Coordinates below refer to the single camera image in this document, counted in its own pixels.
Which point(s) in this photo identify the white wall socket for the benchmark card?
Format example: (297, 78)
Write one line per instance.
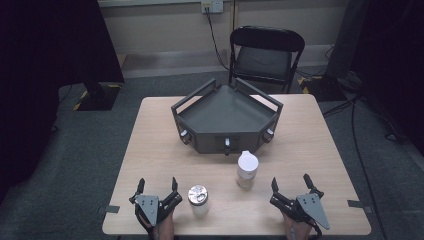
(212, 6)

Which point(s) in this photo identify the grey tape piece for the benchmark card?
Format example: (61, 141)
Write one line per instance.
(358, 204)
(111, 209)

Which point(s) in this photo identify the black curtain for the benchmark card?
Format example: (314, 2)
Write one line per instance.
(43, 66)
(393, 60)

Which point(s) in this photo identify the person's right hand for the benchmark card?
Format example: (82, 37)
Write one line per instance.
(298, 230)

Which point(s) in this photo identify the black folding chair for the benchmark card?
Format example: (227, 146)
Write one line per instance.
(265, 61)

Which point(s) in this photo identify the person's left hand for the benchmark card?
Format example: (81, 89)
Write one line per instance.
(165, 228)

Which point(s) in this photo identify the dark grey corner rack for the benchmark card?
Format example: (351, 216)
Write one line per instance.
(226, 110)

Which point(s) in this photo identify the clear bottle with white lid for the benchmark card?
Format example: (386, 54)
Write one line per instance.
(247, 170)

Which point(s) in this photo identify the glass jar with silver lid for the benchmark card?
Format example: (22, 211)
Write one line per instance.
(198, 198)

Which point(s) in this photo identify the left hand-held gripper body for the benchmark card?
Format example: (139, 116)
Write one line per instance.
(146, 206)

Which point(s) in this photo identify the black stand base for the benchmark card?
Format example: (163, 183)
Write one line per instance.
(98, 96)
(325, 88)

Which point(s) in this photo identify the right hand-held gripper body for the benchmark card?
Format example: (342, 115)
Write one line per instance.
(310, 206)

